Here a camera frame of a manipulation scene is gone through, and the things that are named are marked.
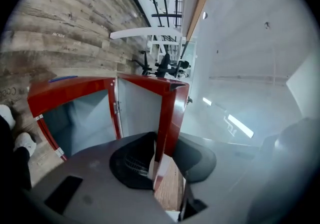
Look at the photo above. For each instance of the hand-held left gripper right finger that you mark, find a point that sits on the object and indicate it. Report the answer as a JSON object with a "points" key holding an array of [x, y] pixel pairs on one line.
{"points": [[220, 180]]}

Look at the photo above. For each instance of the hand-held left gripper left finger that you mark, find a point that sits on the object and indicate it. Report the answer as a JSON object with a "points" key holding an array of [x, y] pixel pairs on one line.
{"points": [[100, 180]]}

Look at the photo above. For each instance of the white ceiling pipes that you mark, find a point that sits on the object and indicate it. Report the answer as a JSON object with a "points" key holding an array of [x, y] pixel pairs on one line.
{"points": [[231, 128]]}

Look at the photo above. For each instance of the long ceiling tube light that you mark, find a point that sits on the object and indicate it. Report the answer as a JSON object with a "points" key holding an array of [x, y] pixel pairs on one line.
{"points": [[241, 126]]}

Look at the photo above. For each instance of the short ceiling tube light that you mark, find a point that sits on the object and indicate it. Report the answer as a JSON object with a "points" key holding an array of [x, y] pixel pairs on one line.
{"points": [[207, 101]]}

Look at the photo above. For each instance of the person's white shoe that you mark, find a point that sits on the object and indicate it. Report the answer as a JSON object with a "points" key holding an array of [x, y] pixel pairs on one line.
{"points": [[6, 115], [25, 143]]}

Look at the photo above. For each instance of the person's black trousers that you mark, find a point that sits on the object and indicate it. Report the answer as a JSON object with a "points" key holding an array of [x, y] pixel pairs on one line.
{"points": [[12, 168]]}

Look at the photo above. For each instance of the blue strip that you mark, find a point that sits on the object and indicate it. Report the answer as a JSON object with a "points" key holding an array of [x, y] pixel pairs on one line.
{"points": [[62, 78]]}

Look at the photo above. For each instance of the black headrest office chair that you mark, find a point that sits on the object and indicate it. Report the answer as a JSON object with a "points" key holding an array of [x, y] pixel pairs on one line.
{"points": [[165, 61]]}

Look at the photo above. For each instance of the white standing desk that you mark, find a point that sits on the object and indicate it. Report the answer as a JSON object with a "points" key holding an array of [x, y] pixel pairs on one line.
{"points": [[162, 43]]}

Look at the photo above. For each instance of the black pendant lamp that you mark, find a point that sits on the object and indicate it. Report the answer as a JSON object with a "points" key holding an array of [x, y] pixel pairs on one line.
{"points": [[205, 15]]}

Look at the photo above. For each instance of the black metal railing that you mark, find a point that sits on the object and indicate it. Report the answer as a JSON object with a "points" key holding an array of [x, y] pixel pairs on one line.
{"points": [[166, 15]]}

